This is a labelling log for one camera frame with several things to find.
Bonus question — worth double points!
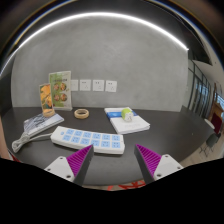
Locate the ceiling light strip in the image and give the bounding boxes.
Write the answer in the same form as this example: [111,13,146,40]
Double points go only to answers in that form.
[0,12,189,73]

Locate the beige tape roll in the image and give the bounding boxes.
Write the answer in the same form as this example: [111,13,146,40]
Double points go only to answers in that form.
[42,107,56,118]
[73,108,90,120]

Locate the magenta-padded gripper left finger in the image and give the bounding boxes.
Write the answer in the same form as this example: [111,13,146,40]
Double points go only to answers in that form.
[43,144,95,186]

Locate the plain white booklet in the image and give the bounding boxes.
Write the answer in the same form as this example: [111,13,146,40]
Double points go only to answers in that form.
[110,113,151,135]

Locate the small orange sign card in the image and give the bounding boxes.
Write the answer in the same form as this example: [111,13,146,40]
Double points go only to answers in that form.
[38,82,55,111]

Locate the white wall socket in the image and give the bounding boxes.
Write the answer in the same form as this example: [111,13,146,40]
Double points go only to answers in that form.
[92,79,105,92]
[79,78,92,92]
[105,79,118,93]

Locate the white booklet with blue band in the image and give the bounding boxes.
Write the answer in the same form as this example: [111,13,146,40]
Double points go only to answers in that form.
[104,106,138,120]

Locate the glass partition with dark frame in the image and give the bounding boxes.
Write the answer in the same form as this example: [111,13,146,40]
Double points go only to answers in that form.
[187,59,218,118]

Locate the tall green menu sign stand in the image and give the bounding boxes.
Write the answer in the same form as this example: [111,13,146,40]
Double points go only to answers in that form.
[48,70,73,112]

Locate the white power strip cable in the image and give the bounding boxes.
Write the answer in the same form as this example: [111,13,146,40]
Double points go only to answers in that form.
[11,131,54,154]

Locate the grey printed magazine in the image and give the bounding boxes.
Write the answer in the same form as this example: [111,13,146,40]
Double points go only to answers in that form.
[23,112,65,137]

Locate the white power strip blue sockets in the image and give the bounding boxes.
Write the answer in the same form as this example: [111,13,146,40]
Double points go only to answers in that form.
[50,125,126,156]

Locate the white blank wall plate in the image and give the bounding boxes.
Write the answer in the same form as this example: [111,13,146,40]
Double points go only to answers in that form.
[70,79,80,92]

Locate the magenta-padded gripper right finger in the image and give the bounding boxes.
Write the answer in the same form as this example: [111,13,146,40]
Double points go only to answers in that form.
[133,143,184,185]

